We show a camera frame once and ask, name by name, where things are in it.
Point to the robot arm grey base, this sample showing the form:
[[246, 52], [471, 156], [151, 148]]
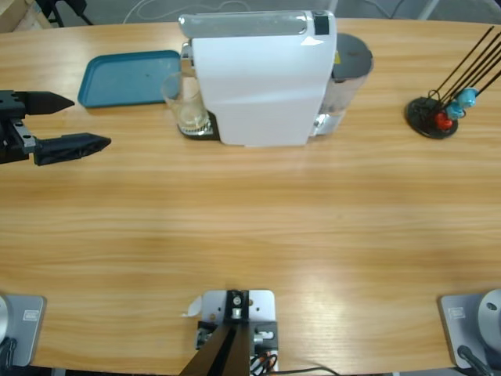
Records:
[[489, 313], [23, 329]]

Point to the black capsule holder with rods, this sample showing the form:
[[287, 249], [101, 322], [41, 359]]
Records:
[[424, 117]]

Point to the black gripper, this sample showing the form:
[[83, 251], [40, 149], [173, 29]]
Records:
[[11, 133]]

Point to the clear drinking glass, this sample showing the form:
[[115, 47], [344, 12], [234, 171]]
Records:
[[188, 105]]

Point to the white tape tab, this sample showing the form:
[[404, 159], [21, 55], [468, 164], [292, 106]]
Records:
[[193, 307]]

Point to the white camera stand block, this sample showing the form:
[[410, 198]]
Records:
[[260, 309]]

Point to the black camera stand post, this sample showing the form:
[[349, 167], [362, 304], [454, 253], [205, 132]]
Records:
[[223, 352]]

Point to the blue coffee capsule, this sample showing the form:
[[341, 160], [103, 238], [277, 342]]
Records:
[[455, 110], [467, 97]]

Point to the teal plastic tray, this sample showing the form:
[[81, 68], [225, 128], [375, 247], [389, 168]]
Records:
[[125, 78]]

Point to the white capsule coffee machine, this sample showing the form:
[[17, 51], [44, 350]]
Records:
[[258, 86]]

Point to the clear water tank black lid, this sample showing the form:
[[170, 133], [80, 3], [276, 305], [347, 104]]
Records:
[[352, 55]]

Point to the red coffee capsule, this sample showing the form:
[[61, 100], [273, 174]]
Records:
[[443, 122]]

